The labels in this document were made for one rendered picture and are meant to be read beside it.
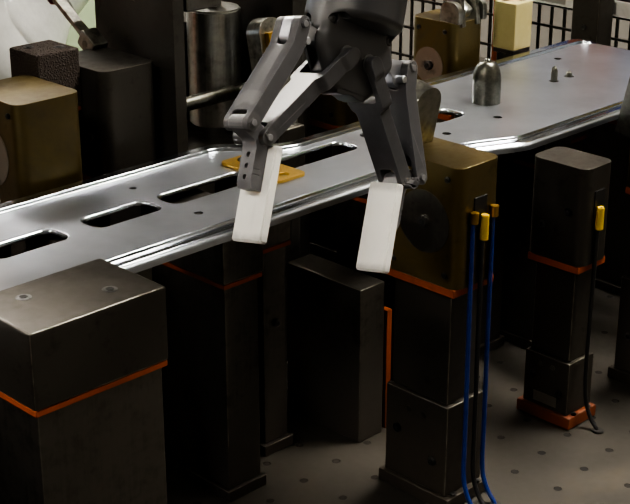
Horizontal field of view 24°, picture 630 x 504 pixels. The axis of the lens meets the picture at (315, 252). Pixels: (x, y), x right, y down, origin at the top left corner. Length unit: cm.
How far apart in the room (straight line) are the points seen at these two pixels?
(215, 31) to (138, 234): 40
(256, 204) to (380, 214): 14
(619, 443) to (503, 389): 16
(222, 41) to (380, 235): 52
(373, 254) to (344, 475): 40
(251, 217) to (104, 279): 13
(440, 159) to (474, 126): 26
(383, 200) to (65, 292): 26
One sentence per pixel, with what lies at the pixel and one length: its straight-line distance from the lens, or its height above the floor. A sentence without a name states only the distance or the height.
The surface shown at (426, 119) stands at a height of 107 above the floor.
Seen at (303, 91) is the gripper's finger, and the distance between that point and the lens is 105.
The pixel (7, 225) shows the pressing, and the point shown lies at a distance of 129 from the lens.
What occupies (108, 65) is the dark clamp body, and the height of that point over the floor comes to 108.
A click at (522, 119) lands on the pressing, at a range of 158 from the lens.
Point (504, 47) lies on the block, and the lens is 186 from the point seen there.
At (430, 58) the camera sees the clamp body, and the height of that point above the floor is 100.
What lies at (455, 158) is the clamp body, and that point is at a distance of 130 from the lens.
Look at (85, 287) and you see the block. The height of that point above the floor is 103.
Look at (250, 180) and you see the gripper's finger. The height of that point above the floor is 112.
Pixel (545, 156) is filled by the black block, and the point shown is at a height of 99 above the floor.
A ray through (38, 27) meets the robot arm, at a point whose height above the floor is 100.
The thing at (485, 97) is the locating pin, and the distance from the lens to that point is 163.
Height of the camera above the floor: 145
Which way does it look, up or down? 22 degrees down
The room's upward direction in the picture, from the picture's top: straight up
